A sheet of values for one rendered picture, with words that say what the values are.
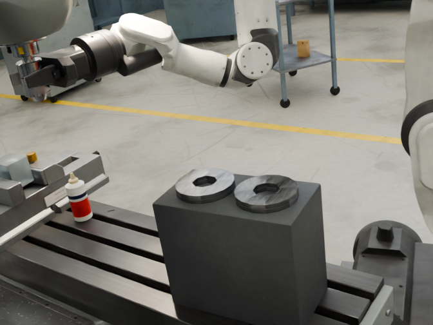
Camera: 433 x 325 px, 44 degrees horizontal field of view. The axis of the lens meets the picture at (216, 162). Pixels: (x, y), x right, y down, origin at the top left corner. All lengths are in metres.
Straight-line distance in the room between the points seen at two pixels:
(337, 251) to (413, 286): 1.14
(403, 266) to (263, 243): 0.78
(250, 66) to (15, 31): 0.47
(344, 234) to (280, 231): 1.97
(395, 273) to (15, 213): 0.91
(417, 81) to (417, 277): 0.56
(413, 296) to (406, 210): 1.48
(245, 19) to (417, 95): 0.39
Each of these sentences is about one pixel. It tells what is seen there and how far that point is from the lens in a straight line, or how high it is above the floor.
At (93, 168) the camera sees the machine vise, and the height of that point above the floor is 0.95.
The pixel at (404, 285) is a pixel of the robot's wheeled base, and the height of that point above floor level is 0.59.
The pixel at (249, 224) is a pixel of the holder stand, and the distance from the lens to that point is 0.71.
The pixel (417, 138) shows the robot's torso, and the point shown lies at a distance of 1.09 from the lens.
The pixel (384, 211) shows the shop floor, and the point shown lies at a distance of 2.84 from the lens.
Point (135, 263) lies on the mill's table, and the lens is 1.01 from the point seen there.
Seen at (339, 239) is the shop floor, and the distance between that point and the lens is 2.62.
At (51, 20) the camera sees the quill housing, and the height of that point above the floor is 1.34.
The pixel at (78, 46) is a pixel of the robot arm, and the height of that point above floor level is 1.27.
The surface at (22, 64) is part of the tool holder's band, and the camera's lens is 1.02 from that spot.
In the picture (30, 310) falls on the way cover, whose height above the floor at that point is 0.84.
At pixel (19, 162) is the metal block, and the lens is 1.22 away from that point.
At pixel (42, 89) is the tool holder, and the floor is 1.22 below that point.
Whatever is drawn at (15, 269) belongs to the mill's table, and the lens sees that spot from 1.19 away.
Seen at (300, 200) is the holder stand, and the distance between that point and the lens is 0.74.
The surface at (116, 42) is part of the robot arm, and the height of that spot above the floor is 1.26.
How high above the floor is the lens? 1.45
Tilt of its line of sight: 24 degrees down
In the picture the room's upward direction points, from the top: 9 degrees counter-clockwise
